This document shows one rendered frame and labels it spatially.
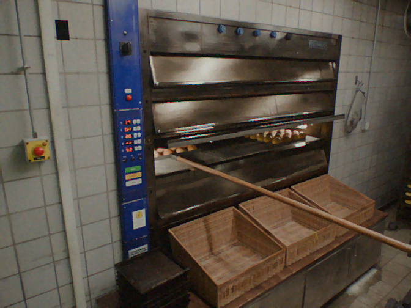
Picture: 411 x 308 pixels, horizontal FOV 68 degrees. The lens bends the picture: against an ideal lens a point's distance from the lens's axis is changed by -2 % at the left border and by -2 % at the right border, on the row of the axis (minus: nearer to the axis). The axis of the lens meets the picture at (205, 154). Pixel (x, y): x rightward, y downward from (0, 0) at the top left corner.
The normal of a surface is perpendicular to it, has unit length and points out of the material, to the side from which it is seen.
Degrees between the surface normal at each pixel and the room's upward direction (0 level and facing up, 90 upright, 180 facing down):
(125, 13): 90
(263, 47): 90
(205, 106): 70
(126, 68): 90
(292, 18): 90
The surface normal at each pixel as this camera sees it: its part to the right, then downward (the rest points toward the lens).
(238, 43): 0.61, 0.21
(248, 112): 0.57, -0.14
